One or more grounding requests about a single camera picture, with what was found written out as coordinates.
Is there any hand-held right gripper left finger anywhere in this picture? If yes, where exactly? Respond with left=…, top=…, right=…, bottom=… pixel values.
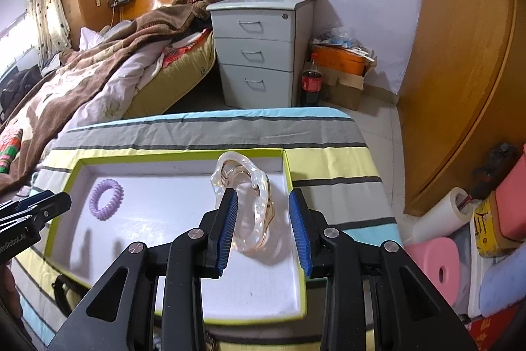
left=47, top=188, right=241, bottom=351

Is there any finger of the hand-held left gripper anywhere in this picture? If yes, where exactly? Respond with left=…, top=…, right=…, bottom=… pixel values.
left=16, top=192, right=72, bottom=230
left=0, top=190, right=56, bottom=214

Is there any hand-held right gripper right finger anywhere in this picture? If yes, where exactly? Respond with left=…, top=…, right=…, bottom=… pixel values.
left=288, top=188, right=479, bottom=351

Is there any clear glass ear-shaped holder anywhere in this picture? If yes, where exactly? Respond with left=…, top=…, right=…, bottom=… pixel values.
left=211, top=151, right=288, bottom=265

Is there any white tray with green rim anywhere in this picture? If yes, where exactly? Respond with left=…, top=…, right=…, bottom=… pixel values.
left=43, top=147, right=307, bottom=325

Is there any red green patterned cushion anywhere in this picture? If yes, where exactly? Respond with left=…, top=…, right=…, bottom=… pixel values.
left=0, top=129, right=24, bottom=176

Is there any lilac quilt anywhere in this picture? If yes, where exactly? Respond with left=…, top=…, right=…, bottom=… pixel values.
left=37, top=28, right=173, bottom=166

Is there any pink foam roll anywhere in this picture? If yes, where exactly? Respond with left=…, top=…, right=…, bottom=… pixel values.
left=405, top=238, right=461, bottom=308

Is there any white paper roll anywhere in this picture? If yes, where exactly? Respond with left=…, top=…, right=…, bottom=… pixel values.
left=413, top=187, right=474, bottom=245

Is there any cola bottle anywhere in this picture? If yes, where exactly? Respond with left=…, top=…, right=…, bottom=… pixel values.
left=299, top=54, right=325, bottom=108

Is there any window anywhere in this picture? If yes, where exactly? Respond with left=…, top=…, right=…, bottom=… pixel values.
left=0, top=0, right=42, bottom=76

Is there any white pillow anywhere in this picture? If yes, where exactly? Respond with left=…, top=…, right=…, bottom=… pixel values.
left=78, top=26, right=112, bottom=51

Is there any brown blanket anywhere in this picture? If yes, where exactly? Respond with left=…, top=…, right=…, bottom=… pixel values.
left=0, top=6, right=206, bottom=195

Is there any grey three-drawer nightstand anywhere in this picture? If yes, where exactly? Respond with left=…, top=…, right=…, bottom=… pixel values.
left=205, top=0, right=315, bottom=109

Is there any red patterned cloth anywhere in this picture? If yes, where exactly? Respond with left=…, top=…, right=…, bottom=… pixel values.
left=160, top=28, right=212, bottom=68

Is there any dotted curtain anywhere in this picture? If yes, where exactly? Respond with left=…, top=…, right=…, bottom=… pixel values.
left=25, top=0, right=72, bottom=68

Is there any yellow tin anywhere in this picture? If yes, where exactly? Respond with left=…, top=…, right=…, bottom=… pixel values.
left=472, top=190, right=507, bottom=259

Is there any clear plastic bag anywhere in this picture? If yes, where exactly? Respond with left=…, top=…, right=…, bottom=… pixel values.
left=314, top=26, right=376, bottom=60

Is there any black tool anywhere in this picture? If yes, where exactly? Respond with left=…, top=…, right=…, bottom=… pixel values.
left=472, top=143, right=519, bottom=199

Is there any blue cushion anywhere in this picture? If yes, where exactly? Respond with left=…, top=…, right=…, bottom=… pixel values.
left=479, top=248, right=526, bottom=319

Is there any pink box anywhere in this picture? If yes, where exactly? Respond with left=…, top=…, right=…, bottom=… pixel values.
left=495, top=143, right=526, bottom=240

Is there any wooden wardrobe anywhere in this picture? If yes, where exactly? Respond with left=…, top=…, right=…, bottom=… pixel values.
left=398, top=0, right=526, bottom=217

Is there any purple spiral hair tie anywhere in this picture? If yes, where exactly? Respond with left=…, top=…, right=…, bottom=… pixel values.
left=89, top=179, right=124, bottom=221

